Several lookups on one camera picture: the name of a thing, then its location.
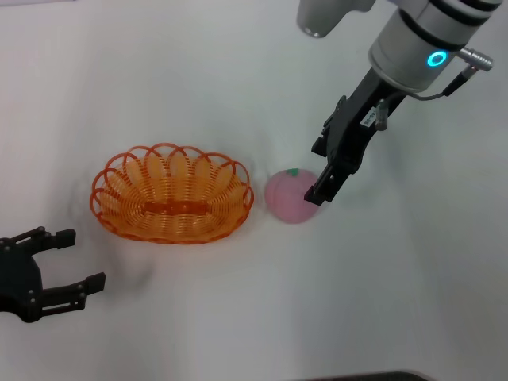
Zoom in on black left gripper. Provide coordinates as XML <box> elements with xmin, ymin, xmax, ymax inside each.
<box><xmin>0</xmin><ymin>226</ymin><xmax>107</xmax><ymax>323</ymax></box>

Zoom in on pink toy peach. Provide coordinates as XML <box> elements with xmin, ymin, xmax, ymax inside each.
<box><xmin>264</xmin><ymin>168</ymin><xmax>323</xmax><ymax>226</ymax></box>

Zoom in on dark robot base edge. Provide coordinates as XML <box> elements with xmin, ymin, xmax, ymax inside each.
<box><xmin>305</xmin><ymin>371</ymin><xmax>433</xmax><ymax>381</ymax></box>

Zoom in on orange woven plastic basket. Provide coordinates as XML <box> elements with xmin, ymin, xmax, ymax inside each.
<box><xmin>90</xmin><ymin>142</ymin><xmax>255</xmax><ymax>245</ymax></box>

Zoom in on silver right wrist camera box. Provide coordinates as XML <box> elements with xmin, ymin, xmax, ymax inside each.
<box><xmin>297</xmin><ymin>0</ymin><xmax>376</xmax><ymax>39</ymax></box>

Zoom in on right gripper cable with connector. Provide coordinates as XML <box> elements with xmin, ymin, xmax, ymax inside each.
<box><xmin>375</xmin><ymin>46</ymin><xmax>495</xmax><ymax>130</ymax></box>

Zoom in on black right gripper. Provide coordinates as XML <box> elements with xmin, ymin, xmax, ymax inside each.
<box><xmin>304</xmin><ymin>67</ymin><xmax>406</xmax><ymax>207</ymax></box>

